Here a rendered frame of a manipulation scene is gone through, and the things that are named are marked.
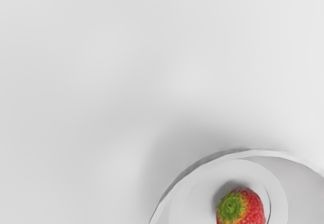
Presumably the white plate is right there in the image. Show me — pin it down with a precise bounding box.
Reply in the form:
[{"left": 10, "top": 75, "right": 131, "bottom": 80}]
[{"left": 148, "top": 147, "right": 324, "bottom": 224}]

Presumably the red strawberry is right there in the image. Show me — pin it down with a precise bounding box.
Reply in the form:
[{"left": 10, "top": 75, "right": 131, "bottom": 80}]
[{"left": 215, "top": 188, "right": 267, "bottom": 224}]

